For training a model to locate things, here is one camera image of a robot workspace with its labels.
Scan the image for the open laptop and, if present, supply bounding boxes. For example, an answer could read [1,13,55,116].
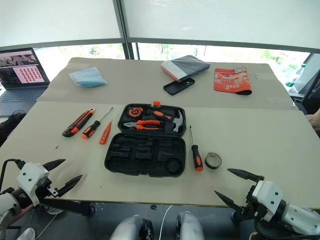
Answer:
[0,47,51,118]

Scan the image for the grey white mailer pouch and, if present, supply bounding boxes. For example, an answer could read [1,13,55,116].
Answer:
[160,54,212,82]

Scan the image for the black orange Phillips screwdriver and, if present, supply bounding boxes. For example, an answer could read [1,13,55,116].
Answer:
[188,124,204,172]

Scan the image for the white floor cable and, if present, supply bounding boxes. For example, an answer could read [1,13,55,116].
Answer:
[158,204,174,240]

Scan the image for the dark window frame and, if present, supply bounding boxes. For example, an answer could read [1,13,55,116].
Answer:
[0,0,320,61]

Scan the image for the orange snack bag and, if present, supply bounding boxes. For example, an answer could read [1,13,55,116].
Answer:
[213,66,253,97]

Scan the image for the white roller blind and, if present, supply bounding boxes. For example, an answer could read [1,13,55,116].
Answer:
[121,0,320,55]
[0,0,125,48]

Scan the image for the orange black utility knife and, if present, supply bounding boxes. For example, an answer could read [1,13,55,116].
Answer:
[61,107,97,138]

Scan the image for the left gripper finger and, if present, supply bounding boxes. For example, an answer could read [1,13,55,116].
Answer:
[42,158,66,172]
[56,174,83,198]

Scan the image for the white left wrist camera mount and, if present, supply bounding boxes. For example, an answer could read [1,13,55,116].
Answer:
[16,162,50,207]

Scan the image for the black tool case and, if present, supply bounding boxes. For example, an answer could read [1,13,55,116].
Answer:
[104,103,187,179]

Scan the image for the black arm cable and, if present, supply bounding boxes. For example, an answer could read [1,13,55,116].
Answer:
[252,217,297,238]
[0,158,26,194]

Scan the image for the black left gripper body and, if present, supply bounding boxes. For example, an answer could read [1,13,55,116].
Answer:
[36,170,61,201]

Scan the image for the claw hammer orange black handle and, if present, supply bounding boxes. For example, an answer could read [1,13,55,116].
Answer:
[145,107,185,133]

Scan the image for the orange voltage tester pen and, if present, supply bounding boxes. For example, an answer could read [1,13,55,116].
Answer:
[98,119,113,146]

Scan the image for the clear plastic bottle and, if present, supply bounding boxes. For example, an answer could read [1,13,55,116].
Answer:
[284,63,307,89]

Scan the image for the black office chair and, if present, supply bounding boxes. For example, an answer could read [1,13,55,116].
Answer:
[289,72,320,116]

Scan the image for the orange black tape measure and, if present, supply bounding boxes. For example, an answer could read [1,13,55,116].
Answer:
[126,106,144,119]

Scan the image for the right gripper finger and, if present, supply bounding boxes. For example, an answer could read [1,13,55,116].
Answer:
[227,168,265,185]
[214,190,245,215]

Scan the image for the blue face mask pack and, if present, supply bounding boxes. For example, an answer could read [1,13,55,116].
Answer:
[68,66,108,89]

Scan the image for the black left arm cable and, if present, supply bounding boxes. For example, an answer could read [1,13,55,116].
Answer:
[0,158,26,194]

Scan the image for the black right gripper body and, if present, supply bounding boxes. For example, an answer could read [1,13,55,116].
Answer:
[231,184,266,223]

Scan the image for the black phone case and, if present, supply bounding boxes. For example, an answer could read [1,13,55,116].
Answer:
[162,76,196,96]

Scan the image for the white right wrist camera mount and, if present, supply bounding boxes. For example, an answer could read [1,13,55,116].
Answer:
[251,180,285,222]

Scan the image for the orange handled pliers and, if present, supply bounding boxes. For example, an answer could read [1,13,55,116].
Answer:
[122,119,161,132]

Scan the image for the black table base bar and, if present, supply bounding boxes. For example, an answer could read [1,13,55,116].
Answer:
[37,196,96,218]

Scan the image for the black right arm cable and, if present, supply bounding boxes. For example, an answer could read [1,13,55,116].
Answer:
[252,217,297,238]

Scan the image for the silver rounded leg shell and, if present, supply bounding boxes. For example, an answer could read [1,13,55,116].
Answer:
[175,210,206,240]
[109,214,154,240]

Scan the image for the black orange flathead screwdriver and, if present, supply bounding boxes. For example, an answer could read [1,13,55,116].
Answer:
[81,107,114,140]

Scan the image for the black cable bundle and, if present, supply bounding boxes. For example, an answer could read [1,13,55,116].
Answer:
[0,110,27,147]

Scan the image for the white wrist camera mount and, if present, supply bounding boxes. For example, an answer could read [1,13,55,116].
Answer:
[251,180,285,222]
[16,162,50,207]

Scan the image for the white shoe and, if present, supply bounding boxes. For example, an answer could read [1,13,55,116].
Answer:
[16,227,36,240]

